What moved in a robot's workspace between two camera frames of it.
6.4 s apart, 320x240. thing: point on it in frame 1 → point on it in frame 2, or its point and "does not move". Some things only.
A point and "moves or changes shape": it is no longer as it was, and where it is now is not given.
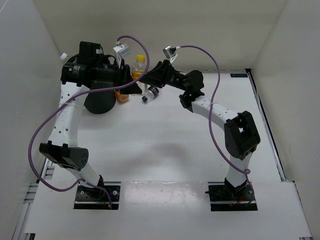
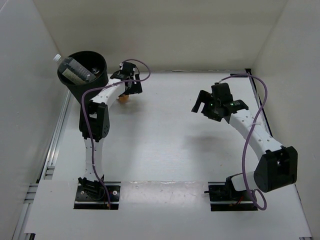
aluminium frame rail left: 46,174 does not move
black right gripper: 155,77 → 203,97
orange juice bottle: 121,99 does not move
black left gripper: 123,74 → 135,89
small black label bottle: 151,93 moves or changes shape
